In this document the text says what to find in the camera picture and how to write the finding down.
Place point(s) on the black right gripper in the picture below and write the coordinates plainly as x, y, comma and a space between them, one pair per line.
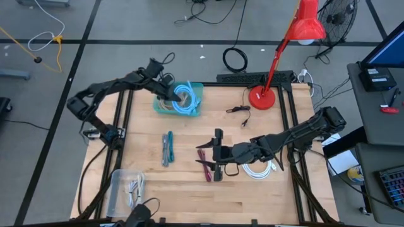
227, 154

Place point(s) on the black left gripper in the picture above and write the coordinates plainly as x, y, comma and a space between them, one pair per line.
158, 80

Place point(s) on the teal plastic bin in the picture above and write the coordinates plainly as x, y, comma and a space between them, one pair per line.
199, 85

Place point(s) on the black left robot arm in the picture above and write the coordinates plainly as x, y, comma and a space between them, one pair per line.
107, 89

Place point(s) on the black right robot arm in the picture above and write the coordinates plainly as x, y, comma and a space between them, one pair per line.
300, 130

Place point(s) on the black power strip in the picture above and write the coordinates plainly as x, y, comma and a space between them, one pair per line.
240, 77

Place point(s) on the black table clamp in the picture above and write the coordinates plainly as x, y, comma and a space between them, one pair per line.
254, 222
162, 221

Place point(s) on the clear plastic container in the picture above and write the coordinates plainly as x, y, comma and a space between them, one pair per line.
118, 189

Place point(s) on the white paper sheet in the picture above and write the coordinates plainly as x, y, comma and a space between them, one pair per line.
342, 162
334, 140

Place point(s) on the black round floor plug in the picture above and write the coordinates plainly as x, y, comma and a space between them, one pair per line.
37, 59

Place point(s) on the yellow blue round object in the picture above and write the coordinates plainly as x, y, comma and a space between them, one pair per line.
356, 175

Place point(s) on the red desk lamp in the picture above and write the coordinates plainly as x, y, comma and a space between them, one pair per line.
304, 26

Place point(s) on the grey metal furniture foot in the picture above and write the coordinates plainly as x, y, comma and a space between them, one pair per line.
42, 2
14, 74

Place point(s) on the grey desk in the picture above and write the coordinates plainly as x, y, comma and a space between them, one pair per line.
391, 132
378, 154

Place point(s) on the black mini computer box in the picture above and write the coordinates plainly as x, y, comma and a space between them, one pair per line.
377, 82

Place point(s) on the black floor fan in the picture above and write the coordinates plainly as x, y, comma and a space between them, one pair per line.
337, 17

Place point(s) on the black keyboard with coloured keys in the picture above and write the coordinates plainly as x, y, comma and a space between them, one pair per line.
394, 186

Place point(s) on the black pen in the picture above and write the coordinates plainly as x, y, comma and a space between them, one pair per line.
394, 97

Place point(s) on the black computer monitor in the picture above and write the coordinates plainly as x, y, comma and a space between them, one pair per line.
389, 50

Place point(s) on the black aluminium table frame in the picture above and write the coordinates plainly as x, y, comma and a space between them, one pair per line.
227, 84

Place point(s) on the white wall charger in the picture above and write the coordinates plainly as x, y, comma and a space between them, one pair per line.
303, 73

